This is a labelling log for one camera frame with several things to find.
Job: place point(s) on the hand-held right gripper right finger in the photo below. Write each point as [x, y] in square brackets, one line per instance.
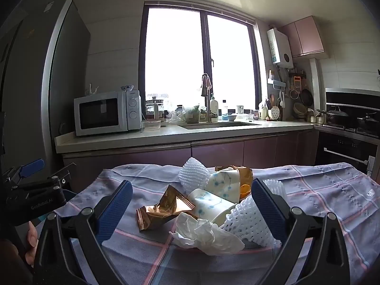
[267, 213]

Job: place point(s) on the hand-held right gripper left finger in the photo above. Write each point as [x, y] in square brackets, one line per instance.
[117, 213]

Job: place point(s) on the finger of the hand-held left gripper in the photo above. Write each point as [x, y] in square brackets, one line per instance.
[58, 176]
[32, 167]

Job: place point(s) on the large white foam net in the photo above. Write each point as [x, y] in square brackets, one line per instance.
[246, 222]

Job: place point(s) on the orange peel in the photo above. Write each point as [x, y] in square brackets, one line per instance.
[245, 191]

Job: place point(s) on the brown paper bag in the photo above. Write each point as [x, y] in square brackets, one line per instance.
[245, 175]

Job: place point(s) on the gold foil wrapper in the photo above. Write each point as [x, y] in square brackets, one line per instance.
[166, 209]

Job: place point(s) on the blue patterned paper cup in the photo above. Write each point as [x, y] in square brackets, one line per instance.
[222, 184]
[207, 206]

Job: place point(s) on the white tissue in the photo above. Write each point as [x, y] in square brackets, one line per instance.
[204, 234]

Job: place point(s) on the small white foam net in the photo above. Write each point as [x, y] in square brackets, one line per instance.
[193, 175]

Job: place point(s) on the person's left hand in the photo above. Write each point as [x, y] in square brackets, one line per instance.
[31, 237]

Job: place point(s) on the checked grey cloth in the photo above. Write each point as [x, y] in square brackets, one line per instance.
[326, 196]

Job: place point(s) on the purple kitchen counter cabinets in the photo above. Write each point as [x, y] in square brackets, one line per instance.
[166, 154]

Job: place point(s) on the grey refrigerator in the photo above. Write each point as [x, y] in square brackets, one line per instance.
[29, 80]

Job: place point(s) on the white branch ornament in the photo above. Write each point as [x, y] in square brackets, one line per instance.
[92, 90]

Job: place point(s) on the clear food container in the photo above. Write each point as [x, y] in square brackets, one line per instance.
[150, 125]

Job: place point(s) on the built-in black oven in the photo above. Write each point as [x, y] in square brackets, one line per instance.
[341, 151]

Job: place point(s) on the kitchen sink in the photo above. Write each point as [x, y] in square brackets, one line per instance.
[219, 125]

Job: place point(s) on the utensil holder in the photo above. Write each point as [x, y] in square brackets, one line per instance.
[274, 111]

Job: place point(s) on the white microwave oven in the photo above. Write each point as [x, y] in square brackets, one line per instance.
[134, 107]

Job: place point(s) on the white mug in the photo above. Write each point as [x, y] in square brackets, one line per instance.
[240, 109]

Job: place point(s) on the stack of bowls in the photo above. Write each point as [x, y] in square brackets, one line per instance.
[300, 111]

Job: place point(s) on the glass kettle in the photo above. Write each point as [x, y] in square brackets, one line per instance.
[154, 109]

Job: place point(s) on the blue patterned white bowl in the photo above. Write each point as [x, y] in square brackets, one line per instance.
[127, 88]

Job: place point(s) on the white pump bottle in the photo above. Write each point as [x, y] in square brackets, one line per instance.
[214, 108]

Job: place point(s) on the black pot with lid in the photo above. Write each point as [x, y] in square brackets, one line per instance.
[335, 117]

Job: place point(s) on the steel kitchen faucet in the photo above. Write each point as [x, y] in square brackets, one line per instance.
[207, 109]

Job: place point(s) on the hanging black frying pan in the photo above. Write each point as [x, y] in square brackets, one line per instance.
[307, 97]

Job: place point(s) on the glass jar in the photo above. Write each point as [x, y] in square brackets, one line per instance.
[192, 115]

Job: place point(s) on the orange grater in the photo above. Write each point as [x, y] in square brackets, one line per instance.
[297, 82]

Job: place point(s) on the black wok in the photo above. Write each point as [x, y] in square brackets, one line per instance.
[368, 123]

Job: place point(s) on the cloth hung on faucet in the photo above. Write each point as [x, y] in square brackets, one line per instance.
[205, 84]

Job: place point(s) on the black range hood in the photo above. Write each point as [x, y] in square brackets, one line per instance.
[353, 96]

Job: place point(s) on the dark framed window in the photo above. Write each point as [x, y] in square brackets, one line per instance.
[175, 59]

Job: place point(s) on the white water heater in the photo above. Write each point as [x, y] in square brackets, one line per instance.
[279, 47]

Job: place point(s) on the wall rack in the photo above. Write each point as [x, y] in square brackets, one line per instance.
[277, 83]

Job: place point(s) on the pink wall cabinet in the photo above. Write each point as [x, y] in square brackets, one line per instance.
[305, 35]

